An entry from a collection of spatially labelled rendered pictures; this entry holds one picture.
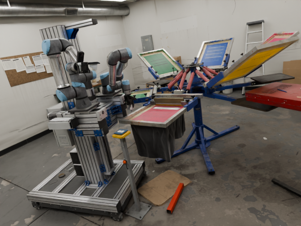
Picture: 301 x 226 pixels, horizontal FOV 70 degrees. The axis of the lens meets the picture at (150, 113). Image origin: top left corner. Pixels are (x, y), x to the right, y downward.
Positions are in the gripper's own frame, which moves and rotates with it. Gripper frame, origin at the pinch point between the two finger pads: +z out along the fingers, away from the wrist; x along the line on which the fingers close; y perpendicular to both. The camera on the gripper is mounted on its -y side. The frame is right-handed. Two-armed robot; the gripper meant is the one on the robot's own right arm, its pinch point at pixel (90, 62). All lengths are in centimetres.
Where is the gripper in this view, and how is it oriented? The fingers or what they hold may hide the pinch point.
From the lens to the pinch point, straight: 159.3
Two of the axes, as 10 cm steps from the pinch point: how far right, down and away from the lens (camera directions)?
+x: -7.1, 2.1, -6.8
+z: 7.0, 1.2, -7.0
